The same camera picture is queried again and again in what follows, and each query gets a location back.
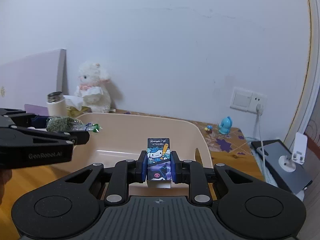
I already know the tissue pack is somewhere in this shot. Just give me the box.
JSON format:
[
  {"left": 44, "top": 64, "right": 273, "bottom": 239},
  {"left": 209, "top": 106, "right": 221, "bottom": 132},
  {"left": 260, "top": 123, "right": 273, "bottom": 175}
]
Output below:
[{"left": 64, "top": 95, "right": 91, "bottom": 118}]

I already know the white wall switch socket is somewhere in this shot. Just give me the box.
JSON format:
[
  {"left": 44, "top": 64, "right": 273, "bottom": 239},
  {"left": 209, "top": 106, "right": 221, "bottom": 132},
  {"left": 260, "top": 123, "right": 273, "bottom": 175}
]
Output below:
[{"left": 230, "top": 87, "right": 267, "bottom": 113}]

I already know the blue bird figurine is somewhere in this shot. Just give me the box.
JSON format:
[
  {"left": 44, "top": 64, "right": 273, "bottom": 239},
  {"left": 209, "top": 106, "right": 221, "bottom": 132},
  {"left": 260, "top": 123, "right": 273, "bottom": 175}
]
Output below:
[{"left": 217, "top": 116, "right": 233, "bottom": 135}]

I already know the dark grey laptop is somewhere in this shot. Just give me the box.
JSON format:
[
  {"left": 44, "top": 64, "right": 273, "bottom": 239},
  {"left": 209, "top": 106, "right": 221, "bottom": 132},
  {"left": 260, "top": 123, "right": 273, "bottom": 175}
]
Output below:
[{"left": 251, "top": 133, "right": 312, "bottom": 194}]

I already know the cartoon blue card box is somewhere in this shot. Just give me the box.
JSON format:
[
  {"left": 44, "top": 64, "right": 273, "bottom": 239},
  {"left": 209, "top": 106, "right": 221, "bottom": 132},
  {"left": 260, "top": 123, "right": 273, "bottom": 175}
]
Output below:
[{"left": 146, "top": 138, "right": 172, "bottom": 189}]

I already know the lilac headboard panel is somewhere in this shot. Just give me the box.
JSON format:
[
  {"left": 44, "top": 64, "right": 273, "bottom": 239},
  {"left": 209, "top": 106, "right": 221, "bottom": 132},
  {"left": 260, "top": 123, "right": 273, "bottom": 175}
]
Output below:
[{"left": 0, "top": 49, "right": 69, "bottom": 115}]

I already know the green herb sachet bag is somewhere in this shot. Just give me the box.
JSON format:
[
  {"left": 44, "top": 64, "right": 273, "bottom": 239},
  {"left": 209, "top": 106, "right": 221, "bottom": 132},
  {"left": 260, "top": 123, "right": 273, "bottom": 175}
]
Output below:
[{"left": 46, "top": 116, "right": 100, "bottom": 133}]

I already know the white phone stand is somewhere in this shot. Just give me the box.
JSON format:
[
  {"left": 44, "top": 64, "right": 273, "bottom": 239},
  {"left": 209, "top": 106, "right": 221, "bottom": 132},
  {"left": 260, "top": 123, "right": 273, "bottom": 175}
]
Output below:
[{"left": 278, "top": 132, "right": 308, "bottom": 173}]

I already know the white plush lamb toy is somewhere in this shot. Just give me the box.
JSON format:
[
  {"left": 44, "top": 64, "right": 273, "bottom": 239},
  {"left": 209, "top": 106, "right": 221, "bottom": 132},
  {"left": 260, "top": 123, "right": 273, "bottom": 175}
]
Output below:
[{"left": 74, "top": 62, "right": 112, "bottom": 113}]

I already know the small yellow blue figurine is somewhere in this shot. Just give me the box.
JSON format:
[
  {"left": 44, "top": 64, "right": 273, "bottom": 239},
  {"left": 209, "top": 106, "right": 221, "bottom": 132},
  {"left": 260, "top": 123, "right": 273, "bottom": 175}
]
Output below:
[{"left": 204, "top": 125, "right": 213, "bottom": 133}]

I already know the pink plastic storage bin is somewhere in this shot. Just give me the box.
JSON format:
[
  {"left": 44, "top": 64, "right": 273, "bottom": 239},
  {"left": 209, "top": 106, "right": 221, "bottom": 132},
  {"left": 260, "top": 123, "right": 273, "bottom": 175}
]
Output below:
[{"left": 37, "top": 112, "right": 214, "bottom": 198}]

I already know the white thermos bottle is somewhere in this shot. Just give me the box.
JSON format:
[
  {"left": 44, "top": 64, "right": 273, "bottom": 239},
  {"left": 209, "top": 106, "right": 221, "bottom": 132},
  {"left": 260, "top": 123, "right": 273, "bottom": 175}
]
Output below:
[{"left": 47, "top": 92, "right": 67, "bottom": 116}]

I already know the white charger cable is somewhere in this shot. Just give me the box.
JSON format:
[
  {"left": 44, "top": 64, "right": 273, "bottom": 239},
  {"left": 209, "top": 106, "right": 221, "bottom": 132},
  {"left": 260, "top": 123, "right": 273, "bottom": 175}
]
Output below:
[{"left": 246, "top": 103, "right": 267, "bottom": 181}]

